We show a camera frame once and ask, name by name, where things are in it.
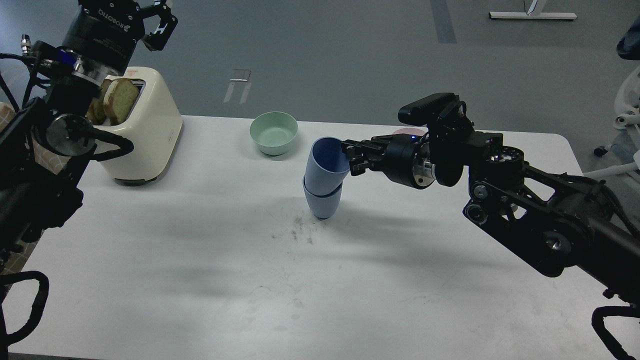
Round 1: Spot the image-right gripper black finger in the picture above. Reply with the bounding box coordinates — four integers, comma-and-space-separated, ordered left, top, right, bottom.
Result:
340, 139, 390, 157

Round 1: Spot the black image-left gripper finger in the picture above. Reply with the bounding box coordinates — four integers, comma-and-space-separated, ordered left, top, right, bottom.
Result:
142, 0, 179, 51

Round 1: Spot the black Robotiq gripper body image-left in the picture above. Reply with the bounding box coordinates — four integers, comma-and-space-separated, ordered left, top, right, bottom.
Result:
61, 0, 144, 76

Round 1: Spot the black Robotiq gripper body image-right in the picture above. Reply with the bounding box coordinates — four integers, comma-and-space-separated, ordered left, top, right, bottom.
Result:
367, 134, 435, 190

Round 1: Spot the blue cup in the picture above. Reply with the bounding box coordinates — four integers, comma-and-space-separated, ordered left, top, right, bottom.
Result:
304, 136, 350, 196
302, 178, 343, 220

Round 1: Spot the pink bowl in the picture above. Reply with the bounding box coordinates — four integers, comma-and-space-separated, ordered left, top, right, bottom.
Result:
391, 127, 427, 137

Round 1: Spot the bread slice front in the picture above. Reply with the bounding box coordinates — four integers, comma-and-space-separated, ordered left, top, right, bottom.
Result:
103, 78, 140, 126

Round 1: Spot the bread slice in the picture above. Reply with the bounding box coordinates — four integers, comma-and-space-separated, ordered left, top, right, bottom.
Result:
103, 78, 140, 126
86, 79, 112, 126

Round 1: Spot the bread slice back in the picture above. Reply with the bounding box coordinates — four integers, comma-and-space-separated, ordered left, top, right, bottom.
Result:
86, 79, 112, 126

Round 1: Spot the cream toaster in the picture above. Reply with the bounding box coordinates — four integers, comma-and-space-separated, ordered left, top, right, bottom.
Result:
96, 66, 183, 186

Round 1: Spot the green bowl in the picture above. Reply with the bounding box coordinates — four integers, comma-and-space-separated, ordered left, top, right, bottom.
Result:
249, 111, 298, 157

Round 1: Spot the beige checkered cloth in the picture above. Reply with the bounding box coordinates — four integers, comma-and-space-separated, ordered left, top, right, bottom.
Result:
0, 102, 71, 275

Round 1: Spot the white desk leg base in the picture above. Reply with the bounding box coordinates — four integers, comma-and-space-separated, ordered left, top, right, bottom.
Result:
487, 0, 578, 21

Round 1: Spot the white chair base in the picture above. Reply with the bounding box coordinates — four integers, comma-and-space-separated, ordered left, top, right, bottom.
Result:
583, 67, 640, 183

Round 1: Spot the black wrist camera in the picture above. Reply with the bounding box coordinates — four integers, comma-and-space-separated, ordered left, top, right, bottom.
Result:
397, 92, 467, 126

